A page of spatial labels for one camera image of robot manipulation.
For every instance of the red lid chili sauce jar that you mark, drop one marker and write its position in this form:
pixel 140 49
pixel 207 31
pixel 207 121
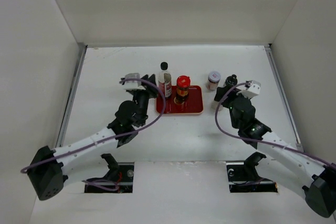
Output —
pixel 182 88

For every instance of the black top pepper grinder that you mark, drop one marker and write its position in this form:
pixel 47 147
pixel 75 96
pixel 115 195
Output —
pixel 231 81

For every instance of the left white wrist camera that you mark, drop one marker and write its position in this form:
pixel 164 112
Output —
pixel 130 81

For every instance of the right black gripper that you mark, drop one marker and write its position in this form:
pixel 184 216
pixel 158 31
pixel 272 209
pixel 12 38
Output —
pixel 232 95

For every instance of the soy sauce bottle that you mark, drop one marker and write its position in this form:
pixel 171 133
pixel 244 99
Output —
pixel 165 80

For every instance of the red rectangular tray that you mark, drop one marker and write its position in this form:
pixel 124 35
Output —
pixel 192 106

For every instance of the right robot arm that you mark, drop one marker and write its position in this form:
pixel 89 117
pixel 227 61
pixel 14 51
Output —
pixel 308 176

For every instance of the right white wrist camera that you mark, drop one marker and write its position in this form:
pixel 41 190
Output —
pixel 251 90

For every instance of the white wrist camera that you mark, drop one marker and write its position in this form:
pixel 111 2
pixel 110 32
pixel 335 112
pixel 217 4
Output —
pixel 130 81
pixel 251 90

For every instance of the clear lid salt grinder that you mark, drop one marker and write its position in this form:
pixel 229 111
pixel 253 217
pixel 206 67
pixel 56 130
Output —
pixel 216 105

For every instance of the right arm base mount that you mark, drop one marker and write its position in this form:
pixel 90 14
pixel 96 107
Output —
pixel 243 177

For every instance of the white lid spice jar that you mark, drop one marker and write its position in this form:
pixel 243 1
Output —
pixel 213 80

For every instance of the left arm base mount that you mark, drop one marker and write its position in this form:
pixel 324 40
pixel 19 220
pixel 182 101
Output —
pixel 117 180

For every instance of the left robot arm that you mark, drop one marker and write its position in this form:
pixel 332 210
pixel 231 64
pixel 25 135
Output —
pixel 90 160

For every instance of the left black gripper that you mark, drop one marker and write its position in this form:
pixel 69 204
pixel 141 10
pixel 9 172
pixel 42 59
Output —
pixel 150 90

